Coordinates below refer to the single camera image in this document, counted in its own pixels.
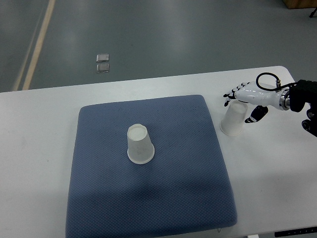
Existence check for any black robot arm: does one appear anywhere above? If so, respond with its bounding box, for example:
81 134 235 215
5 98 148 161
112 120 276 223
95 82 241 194
289 80 317 137

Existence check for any blue quilted cushion mat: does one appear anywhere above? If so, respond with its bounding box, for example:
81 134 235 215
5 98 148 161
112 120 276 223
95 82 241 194
65 95 237 238

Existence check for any upper metal floor plate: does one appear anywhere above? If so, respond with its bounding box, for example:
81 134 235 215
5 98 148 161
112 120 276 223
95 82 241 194
96 53 109 62

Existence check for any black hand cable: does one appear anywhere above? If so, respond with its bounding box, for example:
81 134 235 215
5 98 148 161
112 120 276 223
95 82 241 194
256 72 298 92

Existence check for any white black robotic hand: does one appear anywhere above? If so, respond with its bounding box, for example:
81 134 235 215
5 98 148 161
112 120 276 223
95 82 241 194
223 82 290 123

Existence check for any black table control panel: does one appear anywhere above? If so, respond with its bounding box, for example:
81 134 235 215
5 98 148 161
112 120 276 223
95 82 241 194
274 227 317 238

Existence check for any black tripod leg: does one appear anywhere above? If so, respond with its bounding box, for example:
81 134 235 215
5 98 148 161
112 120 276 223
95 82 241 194
309 8 317 18

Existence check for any wooden box corner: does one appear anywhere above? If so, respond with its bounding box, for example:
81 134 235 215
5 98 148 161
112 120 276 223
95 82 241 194
283 0 317 9

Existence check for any white paper cup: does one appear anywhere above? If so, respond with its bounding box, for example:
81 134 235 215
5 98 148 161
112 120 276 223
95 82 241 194
127 123 155 165
220 101 248 136

